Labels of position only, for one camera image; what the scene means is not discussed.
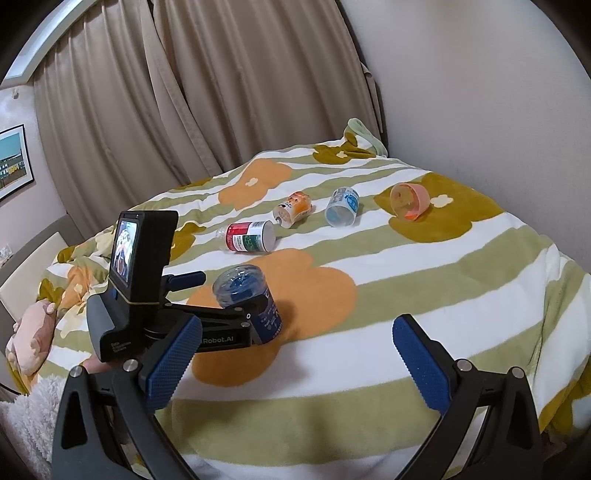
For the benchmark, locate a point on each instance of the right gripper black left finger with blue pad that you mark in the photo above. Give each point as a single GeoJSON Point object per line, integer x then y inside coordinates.
{"type": "Point", "coordinates": [85, 445]}

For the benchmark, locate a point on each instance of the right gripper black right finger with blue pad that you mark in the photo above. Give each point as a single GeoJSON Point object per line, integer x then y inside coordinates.
{"type": "Point", "coordinates": [508, 444]}

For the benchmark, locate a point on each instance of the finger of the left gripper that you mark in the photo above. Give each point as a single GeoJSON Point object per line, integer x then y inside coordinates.
{"type": "Point", "coordinates": [262, 309]}
{"type": "Point", "coordinates": [173, 283]}

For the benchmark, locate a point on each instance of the blue clear plastic cup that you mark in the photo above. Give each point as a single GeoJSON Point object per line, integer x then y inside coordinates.
{"type": "Point", "coordinates": [246, 284]}

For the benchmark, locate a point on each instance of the white fluffy sleeve forearm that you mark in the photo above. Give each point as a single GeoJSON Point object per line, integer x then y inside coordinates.
{"type": "Point", "coordinates": [29, 422]}

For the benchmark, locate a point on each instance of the red green white cup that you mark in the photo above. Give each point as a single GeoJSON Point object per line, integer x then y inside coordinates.
{"type": "Point", "coordinates": [247, 237]}

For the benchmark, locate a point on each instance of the orange white printed cup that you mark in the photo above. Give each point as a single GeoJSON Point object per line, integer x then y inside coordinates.
{"type": "Point", "coordinates": [292, 210]}

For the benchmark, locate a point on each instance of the white blue printed cup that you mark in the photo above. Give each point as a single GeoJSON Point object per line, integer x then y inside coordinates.
{"type": "Point", "coordinates": [342, 208]}

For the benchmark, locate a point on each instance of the pink orange plastic cup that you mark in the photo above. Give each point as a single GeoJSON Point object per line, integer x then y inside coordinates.
{"type": "Point", "coordinates": [409, 201]}

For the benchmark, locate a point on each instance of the person's left hand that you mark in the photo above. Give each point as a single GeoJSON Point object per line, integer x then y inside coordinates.
{"type": "Point", "coordinates": [94, 366]}

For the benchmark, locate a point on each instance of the floral striped green white blanket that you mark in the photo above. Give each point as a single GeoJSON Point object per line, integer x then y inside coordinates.
{"type": "Point", "coordinates": [330, 397]}

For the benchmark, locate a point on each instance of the beige curtain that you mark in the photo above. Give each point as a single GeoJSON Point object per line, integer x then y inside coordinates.
{"type": "Point", "coordinates": [139, 97]}

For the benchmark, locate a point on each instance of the black action camera with screen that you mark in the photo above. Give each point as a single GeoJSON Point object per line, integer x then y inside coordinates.
{"type": "Point", "coordinates": [140, 251]}

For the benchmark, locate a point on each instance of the framed wall picture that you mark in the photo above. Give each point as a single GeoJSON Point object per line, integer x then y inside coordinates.
{"type": "Point", "coordinates": [15, 168]}

